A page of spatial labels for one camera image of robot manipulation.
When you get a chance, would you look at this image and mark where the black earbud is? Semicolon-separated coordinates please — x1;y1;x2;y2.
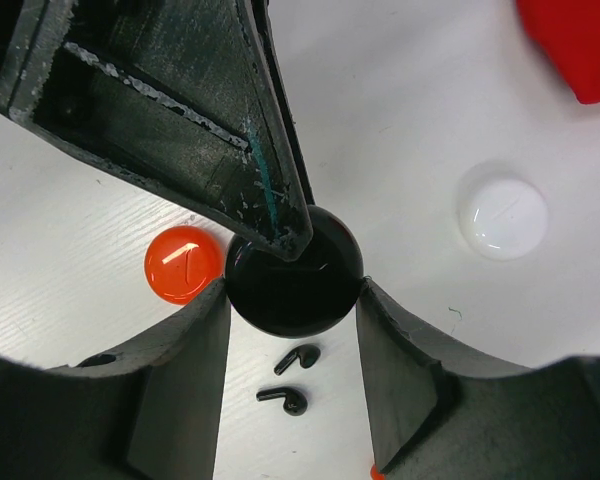
256;387;308;417
273;344;321;376

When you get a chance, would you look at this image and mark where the black earbud charging case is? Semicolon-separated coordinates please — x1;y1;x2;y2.
224;205;364;338

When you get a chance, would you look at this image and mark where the orange earbud right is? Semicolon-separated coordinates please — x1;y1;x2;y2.
369;464;386;480

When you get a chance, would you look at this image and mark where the orange earbud charging case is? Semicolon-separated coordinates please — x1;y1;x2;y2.
144;225;225;305

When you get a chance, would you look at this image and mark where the red cloth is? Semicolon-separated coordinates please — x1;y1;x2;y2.
516;0;600;105

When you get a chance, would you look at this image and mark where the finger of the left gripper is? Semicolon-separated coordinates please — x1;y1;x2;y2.
0;1;313;261

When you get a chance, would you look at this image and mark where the white earbud charging case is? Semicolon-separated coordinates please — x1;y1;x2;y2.
457;174;550;262

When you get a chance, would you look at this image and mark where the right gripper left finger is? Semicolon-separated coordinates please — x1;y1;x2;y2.
44;277;231;480

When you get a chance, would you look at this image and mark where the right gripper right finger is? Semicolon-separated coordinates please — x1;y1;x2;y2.
354;277;536;476

